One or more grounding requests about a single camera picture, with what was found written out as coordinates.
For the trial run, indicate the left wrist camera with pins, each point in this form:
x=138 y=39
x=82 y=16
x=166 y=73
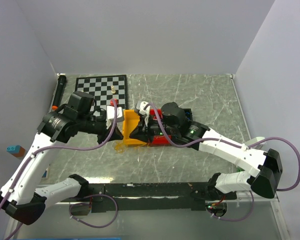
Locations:
x=110 y=115

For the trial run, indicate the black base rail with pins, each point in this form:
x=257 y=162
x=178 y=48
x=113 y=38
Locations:
x=150 y=196

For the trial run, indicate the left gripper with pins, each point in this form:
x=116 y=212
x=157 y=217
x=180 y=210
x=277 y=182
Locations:
x=104 y=133

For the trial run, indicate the toy brick structure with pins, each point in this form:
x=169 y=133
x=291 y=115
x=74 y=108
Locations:
x=19 y=152

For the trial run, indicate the black marker orange cap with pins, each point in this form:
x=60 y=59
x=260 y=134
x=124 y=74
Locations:
x=61 y=83

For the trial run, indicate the cream chess piece right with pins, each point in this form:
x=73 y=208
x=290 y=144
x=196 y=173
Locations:
x=113 y=90

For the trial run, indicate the black white chessboard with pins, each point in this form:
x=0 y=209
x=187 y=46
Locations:
x=100 y=88

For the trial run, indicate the yellow plastic bin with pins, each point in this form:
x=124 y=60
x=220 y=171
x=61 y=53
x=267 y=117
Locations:
x=131 y=120

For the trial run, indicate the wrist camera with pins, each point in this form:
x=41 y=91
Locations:
x=142 y=108
x=110 y=115

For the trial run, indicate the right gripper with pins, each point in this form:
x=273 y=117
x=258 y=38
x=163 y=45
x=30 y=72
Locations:
x=142 y=133

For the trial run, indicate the green small block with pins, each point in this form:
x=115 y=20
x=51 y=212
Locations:
x=240 y=170

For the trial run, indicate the black plastic bin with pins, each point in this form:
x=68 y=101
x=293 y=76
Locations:
x=188 y=113

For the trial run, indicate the grey white wall bracket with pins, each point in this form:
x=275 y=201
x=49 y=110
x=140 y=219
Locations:
x=254 y=143

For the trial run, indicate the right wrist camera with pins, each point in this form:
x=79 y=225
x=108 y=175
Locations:
x=142 y=108

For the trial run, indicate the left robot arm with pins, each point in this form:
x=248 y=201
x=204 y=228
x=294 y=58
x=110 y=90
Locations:
x=20 y=197

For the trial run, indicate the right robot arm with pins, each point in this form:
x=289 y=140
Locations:
x=261 y=170

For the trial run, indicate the red plastic bin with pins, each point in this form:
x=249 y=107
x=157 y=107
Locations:
x=155 y=134

